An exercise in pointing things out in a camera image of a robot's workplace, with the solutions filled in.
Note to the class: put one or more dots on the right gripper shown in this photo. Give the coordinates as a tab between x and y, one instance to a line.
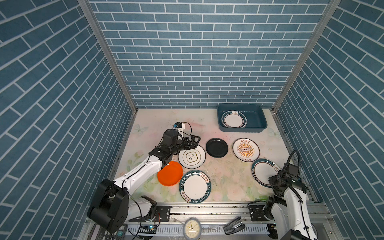
272	180

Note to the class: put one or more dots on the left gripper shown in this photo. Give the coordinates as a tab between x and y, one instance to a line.
192	145

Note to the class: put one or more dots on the green red rim plate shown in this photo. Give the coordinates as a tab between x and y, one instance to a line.
262	170

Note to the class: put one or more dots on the small green rim plate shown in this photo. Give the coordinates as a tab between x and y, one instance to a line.
234	119

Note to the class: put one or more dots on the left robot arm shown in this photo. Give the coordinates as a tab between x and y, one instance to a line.
113	204

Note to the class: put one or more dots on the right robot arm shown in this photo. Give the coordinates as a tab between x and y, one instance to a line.
288	206

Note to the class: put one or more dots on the teal plastic bin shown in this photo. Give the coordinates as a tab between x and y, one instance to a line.
256	120

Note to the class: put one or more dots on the white plate flower outline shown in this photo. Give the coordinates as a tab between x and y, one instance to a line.
193	158

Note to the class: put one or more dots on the black plate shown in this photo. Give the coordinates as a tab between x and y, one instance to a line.
217	148

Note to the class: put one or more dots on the green rim lettered plate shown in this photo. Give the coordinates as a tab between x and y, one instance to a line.
195	187

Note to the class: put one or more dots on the orange sunburst plate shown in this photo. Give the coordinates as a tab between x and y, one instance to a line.
246	150

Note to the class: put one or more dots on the black stapler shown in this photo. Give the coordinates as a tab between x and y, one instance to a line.
234	226

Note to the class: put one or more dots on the white analog clock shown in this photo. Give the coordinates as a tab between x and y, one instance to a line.
192	229

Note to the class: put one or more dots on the black calculator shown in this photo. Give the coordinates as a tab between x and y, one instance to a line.
118	235

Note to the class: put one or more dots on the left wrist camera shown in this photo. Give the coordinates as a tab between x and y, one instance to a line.
179	126

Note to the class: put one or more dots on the aluminium rail base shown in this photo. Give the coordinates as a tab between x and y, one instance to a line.
169	220

